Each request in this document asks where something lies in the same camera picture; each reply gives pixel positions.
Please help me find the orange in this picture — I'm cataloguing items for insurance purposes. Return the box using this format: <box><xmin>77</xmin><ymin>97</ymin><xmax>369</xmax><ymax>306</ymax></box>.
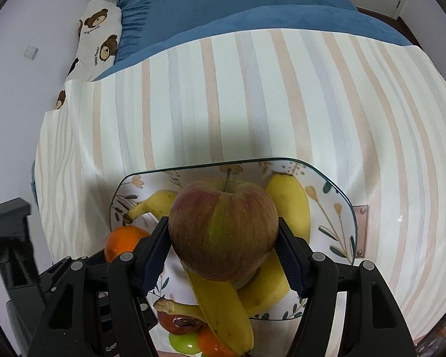
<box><xmin>104</xmin><ymin>226</ymin><xmax>150</xmax><ymax>263</ymax></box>
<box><xmin>197</xmin><ymin>325</ymin><xmax>236</xmax><ymax>357</ymax></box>

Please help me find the curved banana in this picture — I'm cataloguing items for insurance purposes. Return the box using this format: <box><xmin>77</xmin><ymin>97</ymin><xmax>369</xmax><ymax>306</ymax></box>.
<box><xmin>125</xmin><ymin>172</ymin><xmax>312</xmax><ymax>318</ymax></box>

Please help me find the tan red apple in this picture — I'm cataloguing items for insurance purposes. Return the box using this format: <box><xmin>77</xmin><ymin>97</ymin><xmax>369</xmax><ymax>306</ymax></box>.
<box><xmin>168</xmin><ymin>168</ymin><xmax>279</xmax><ymax>282</ymax></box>

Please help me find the dark red apple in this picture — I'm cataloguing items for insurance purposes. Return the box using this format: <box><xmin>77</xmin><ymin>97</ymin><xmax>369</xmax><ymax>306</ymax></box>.
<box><xmin>157</xmin><ymin>312</ymin><xmax>204</xmax><ymax>335</ymax></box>

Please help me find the long banana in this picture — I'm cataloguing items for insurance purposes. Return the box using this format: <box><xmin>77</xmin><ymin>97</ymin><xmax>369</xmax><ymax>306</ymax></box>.
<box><xmin>154</xmin><ymin>269</ymin><xmax>254</xmax><ymax>356</ymax></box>

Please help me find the green apple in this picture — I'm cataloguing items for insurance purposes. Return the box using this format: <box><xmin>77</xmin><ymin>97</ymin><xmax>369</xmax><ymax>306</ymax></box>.
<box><xmin>168</xmin><ymin>332</ymin><xmax>201</xmax><ymax>356</ymax></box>

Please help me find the oval deer pattern tray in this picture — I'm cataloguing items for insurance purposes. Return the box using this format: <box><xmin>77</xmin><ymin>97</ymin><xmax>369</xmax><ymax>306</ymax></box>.
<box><xmin>109</xmin><ymin>157</ymin><xmax>369</xmax><ymax>357</ymax></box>

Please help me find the teal cushion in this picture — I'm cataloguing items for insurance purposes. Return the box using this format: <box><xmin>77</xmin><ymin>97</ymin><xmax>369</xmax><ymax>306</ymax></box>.
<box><xmin>31</xmin><ymin>160</ymin><xmax>39</xmax><ymax>211</ymax></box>

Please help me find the striped cat print blanket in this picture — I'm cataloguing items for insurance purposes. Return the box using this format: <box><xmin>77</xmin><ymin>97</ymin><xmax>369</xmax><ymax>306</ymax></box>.
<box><xmin>34</xmin><ymin>29</ymin><xmax>446</xmax><ymax>339</ymax></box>

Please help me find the bear print pillow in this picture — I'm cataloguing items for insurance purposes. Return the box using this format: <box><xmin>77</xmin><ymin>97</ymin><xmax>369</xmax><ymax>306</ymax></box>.
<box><xmin>54</xmin><ymin>0</ymin><xmax>124</xmax><ymax>111</ymax></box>

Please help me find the blue duvet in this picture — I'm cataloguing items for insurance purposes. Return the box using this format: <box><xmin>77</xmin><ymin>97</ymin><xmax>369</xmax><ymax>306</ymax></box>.
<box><xmin>99</xmin><ymin>0</ymin><xmax>411</xmax><ymax>78</ymax></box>

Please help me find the wall switch left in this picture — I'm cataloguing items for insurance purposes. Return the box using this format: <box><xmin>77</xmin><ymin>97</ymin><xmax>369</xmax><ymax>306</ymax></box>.
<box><xmin>24</xmin><ymin>45</ymin><xmax>38</xmax><ymax>60</ymax></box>

